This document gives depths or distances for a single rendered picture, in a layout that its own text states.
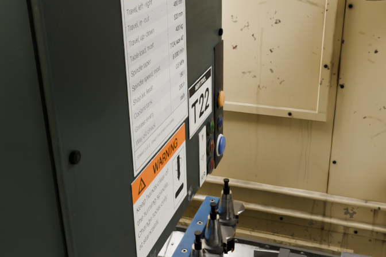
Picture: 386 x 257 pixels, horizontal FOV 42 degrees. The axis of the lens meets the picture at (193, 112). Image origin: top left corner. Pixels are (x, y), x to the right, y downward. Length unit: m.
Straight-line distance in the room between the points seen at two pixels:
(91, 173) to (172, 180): 0.20
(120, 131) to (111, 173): 0.04
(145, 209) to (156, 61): 0.16
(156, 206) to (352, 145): 1.05
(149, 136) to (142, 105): 0.04
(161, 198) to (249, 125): 1.01
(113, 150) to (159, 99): 0.11
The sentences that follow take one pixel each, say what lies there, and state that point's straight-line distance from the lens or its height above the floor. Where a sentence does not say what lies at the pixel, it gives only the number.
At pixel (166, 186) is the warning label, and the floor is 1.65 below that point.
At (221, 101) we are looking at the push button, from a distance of 0.76.
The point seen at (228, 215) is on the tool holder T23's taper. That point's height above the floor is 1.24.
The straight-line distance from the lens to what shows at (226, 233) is 1.25.
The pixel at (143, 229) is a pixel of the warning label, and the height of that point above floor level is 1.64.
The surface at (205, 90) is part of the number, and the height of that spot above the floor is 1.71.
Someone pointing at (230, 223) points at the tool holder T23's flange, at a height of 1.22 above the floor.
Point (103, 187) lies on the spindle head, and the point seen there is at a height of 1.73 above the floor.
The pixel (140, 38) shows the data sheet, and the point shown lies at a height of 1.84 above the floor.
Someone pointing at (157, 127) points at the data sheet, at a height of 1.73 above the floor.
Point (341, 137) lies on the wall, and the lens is 1.55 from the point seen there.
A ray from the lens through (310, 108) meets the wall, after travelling 1.51.
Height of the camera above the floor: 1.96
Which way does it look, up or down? 23 degrees down
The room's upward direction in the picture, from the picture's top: 1 degrees counter-clockwise
